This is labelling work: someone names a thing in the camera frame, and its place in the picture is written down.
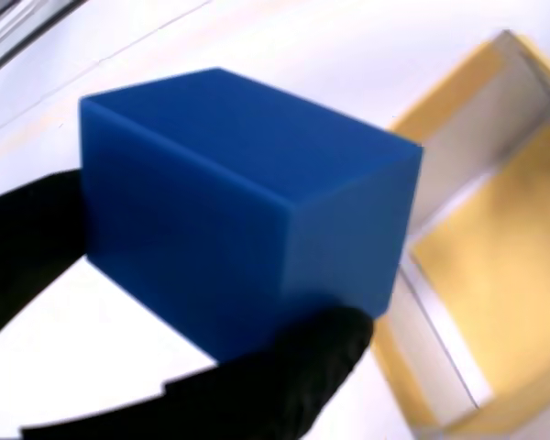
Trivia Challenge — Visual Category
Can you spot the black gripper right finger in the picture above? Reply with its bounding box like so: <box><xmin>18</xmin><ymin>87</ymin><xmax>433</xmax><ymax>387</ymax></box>
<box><xmin>20</xmin><ymin>305</ymin><xmax>376</xmax><ymax>440</ymax></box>

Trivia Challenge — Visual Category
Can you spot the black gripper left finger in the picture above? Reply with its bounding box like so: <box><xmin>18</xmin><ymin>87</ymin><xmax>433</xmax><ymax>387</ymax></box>
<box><xmin>0</xmin><ymin>168</ymin><xmax>92</xmax><ymax>355</ymax></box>

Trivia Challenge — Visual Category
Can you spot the blue block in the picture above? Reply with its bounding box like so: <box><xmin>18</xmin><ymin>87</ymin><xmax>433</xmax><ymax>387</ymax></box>
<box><xmin>77</xmin><ymin>66</ymin><xmax>424</xmax><ymax>369</ymax></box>

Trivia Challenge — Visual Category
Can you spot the yellow open box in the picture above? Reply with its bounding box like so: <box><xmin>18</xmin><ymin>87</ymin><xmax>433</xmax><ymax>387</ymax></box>
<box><xmin>369</xmin><ymin>28</ymin><xmax>550</xmax><ymax>440</ymax></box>

